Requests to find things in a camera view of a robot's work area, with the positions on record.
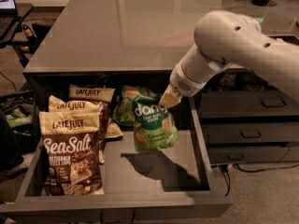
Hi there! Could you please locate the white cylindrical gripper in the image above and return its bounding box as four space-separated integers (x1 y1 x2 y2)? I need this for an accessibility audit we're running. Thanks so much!
159 45 231 109

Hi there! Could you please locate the green rice chip bag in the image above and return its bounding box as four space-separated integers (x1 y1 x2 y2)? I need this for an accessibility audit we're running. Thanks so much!
113 85 161 127
132 95 178 152

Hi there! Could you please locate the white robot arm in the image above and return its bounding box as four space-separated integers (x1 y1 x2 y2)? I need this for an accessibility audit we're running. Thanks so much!
159 10 299 108

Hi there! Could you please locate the upper right closed drawer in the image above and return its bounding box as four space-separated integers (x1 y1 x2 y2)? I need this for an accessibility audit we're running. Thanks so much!
198 91 299 119

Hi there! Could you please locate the closed drawer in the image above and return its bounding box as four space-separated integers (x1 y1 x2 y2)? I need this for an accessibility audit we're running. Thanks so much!
207 146 299 164
198 91 299 119
202 122 299 145

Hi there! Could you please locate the middle right closed drawer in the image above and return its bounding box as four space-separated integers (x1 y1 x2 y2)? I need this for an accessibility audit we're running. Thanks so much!
202 122 299 145

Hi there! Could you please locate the rear Late July chip bag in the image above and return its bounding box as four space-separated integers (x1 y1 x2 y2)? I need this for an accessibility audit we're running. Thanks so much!
69 84 123 139

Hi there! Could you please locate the late july chip bag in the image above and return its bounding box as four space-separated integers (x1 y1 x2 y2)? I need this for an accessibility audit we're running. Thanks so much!
49 95 108 163
69 84 123 139

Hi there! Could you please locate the lower right closed drawer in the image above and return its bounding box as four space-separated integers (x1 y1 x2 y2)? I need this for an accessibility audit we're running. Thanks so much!
207 146 299 164

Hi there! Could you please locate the open grey top drawer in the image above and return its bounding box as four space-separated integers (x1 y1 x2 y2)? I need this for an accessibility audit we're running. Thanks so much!
0 98 233 224

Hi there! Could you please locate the front brown Sea Salt bag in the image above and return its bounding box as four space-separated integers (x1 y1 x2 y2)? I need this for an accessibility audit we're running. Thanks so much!
39 109 104 196

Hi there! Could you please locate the middle Late July chip bag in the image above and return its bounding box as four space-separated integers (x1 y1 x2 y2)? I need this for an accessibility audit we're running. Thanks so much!
49 95 108 163

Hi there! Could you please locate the green bag in crate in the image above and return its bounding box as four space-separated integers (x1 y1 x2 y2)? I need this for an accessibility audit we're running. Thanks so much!
7 108 32 128

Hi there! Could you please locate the black white fiducial marker board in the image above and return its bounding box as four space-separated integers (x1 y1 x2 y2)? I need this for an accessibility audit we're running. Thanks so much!
273 35 299 46

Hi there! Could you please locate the black crate with snacks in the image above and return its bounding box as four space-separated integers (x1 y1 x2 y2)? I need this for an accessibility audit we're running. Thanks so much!
0 91 40 152

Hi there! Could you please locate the dark side table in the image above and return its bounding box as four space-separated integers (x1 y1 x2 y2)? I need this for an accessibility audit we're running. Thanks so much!
0 3 34 67

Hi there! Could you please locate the laptop computer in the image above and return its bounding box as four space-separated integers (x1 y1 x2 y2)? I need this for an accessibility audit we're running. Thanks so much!
0 0 18 39

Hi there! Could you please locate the black floor cable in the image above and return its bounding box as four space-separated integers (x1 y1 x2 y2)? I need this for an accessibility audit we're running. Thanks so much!
218 161 299 197

